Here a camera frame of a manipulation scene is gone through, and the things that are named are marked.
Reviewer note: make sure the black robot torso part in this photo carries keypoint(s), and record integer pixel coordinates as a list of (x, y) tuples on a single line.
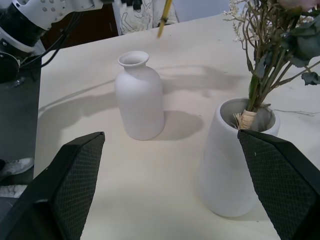
[(7, 67)]

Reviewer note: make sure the white bottle-shaped vase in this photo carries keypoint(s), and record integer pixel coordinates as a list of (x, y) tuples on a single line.
[(140, 100)]

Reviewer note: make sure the white tapered vase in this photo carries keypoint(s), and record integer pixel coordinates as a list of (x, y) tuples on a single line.
[(222, 170)]

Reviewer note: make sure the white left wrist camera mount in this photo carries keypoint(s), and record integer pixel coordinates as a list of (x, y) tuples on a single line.
[(45, 11)]

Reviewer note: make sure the white sneaker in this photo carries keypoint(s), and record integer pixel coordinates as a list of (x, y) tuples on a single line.
[(16, 166), (11, 191)]

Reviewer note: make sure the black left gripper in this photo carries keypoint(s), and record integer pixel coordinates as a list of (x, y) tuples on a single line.
[(109, 1)]

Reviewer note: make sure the thin loose dry twig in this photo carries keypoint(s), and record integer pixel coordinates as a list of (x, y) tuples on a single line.
[(297, 112)]

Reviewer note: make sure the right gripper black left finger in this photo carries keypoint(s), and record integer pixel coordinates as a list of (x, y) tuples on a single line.
[(62, 190)]

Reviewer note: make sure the pink rose flower bouquet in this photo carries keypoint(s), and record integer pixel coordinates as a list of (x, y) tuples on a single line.
[(272, 50)]

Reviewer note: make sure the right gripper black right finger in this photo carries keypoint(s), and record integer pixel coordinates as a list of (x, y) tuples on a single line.
[(282, 180)]

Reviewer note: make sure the white patterned jacket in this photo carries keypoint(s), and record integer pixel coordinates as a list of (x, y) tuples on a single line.
[(147, 17)]

